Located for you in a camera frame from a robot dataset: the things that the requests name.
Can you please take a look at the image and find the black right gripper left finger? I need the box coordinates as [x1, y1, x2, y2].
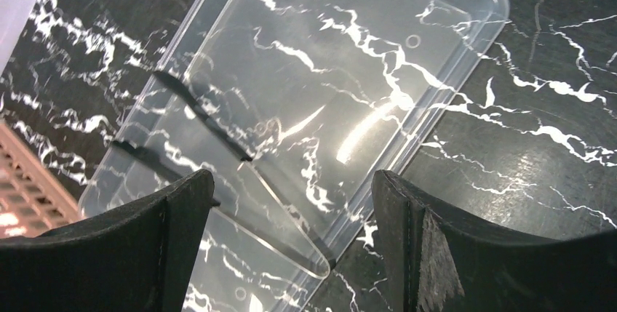
[1, 169, 215, 311]

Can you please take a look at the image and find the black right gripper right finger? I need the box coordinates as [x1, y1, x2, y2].
[372, 170, 616, 311]

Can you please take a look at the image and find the clear plastic tray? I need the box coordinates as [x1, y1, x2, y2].
[79, 0, 509, 311]

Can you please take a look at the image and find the pink desk file organizer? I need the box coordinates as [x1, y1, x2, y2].
[1, 122, 82, 239]

